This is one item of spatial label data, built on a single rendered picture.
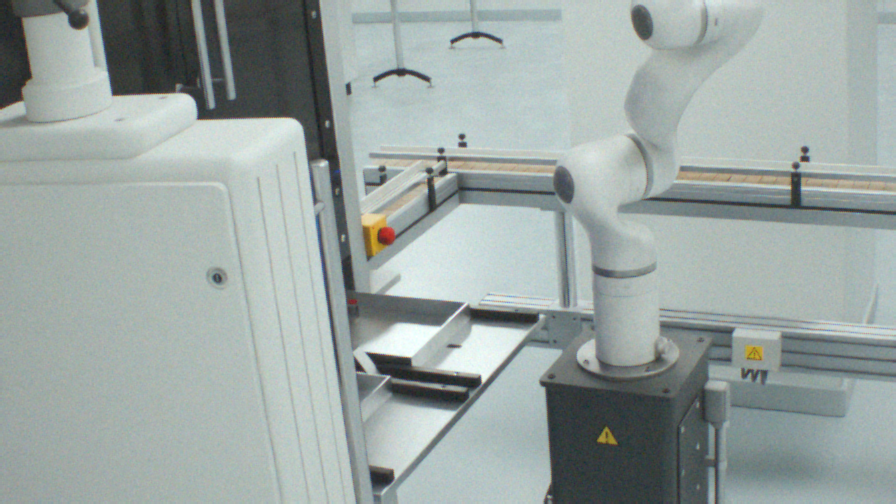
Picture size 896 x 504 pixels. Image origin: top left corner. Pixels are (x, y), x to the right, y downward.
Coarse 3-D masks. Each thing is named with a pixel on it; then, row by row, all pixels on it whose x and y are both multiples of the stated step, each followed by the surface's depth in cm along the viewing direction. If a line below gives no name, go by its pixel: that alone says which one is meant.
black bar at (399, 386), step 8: (392, 384) 217; (400, 384) 216; (408, 384) 216; (416, 384) 215; (424, 384) 215; (432, 384) 215; (400, 392) 217; (408, 392) 216; (416, 392) 215; (424, 392) 214; (432, 392) 214; (440, 392) 213; (448, 392) 212; (456, 392) 211; (464, 392) 211; (456, 400) 212; (464, 400) 211
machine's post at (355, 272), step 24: (336, 24) 241; (336, 48) 241; (336, 72) 242; (336, 96) 243; (336, 120) 244; (336, 144) 245; (360, 216) 255; (360, 240) 256; (360, 264) 257; (360, 288) 257
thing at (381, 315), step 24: (360, 312) 253; (384, 312) 252; (408, 312) 251; (432, 312) 249; (456, 312) 240; (360, 336) 241; (384, 336) 240; (408, 336) 239; (432, 336) 230; (384, 360) 225; (408, 360) 223
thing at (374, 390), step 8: (360, 376) 218; (368, 376) 218; (376, 376) 217; (384, 376) 216; (360, 384) 219; (368, 384) 218; (376, 384) 217; (384, 384) 214; (360, 392) 218; (368, 392) 218; (376, 392) 211; (384, 392) 214; (392, 392) 217; (360, 400) 215; (368, 400) 209; (376, 400) 212; (384, 400) 214; (368, 408) 209; (376, 408) 212; (368, 416) 209
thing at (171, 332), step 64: (0, 128) 128; (64, 128) 125; (128, 128) 123; (192, 128) 133; (256, 128) 130; (0, 192) 128; (64, 192) 126; (128, 192) 123; (192, 192) 121; (256, 192) 123; (0, 256) 132; (64, 256) 129; (128, 256) 126; (192, 256) 123; (256, 256) 124; (0, 320) 135; (64, 320) 132; (128, 320) 129; (192, 320) 126; (256, 320) 126; (320, 320) 138; (0, 384) 139; (64, 384) 135; (128, 384) 132; (192, 384) 129; (256, 384) 127; (320, 384) 139; (0, 448) 143; (64, 448) 139; (128, 448) 136; (192, 448) 133; (256, 448) 130; (320, 448) 139
